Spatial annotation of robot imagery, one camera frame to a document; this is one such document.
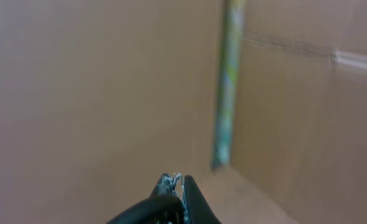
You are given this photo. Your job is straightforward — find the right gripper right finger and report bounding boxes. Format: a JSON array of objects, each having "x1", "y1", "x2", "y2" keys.
[{"x1": 183, "y1": 175, "x2": 221, "y2": 224}]

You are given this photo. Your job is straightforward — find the green patterned corner strip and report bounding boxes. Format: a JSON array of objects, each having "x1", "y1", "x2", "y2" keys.
[{"x1": 211, "y1": 0, "x2": 246, "y2": 169}]

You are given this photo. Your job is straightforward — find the thick black usb cable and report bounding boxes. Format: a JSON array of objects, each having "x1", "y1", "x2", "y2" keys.
[{"x1": 105, "y1": 195, "x2": 186, "y2": 224}]

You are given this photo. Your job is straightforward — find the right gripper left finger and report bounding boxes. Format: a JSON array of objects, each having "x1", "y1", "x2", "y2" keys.
[{"x1": 150, "y1": 173, "x2": 184, "y2": 224}]

